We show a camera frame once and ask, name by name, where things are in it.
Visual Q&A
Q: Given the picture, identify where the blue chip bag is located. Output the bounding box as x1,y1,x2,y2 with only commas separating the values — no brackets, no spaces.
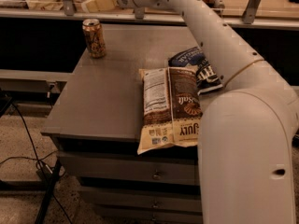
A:
168,47,222,94

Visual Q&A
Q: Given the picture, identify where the black floor cable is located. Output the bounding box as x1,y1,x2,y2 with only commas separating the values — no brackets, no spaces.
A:
0,103,73,224

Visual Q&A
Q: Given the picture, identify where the grey metal bracket middle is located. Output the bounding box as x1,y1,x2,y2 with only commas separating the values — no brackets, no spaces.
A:
134,7,145,20

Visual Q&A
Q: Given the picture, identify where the middle grey drawer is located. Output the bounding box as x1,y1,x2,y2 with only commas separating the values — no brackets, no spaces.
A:
78,187,202,213

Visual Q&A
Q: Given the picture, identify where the bottom grey drawer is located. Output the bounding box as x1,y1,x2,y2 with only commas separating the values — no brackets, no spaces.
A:
93,204,204,224

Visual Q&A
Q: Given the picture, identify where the black stand leg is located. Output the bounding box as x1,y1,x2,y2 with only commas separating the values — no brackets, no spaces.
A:
35,161,62,224

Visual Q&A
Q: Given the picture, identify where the grey metal bracket right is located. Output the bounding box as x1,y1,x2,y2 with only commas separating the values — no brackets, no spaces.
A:
242,0,262,24

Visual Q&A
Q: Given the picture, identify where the grey counter shelf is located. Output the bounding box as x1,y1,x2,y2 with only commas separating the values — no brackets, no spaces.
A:
0,69,71,93

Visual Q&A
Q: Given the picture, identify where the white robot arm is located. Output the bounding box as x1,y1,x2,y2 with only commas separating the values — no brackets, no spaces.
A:
82,0,299,224

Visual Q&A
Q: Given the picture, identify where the top grey drawer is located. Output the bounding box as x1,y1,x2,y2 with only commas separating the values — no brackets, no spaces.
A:
58,151,199,186

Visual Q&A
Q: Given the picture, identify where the grey drawer cabinet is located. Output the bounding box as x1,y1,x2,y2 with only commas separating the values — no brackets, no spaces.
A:
40,23,237,224

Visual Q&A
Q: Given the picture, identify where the grey drawer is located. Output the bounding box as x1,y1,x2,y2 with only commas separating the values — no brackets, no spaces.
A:
58,151,199,186
78,187,202,213
93,204,204,224

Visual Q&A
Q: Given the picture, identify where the brown chip bag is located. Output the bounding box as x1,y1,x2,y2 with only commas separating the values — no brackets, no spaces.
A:
137,67,203,154

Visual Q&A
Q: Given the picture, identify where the orange soda can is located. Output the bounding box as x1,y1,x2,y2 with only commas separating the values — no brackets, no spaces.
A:
82,19,107,58

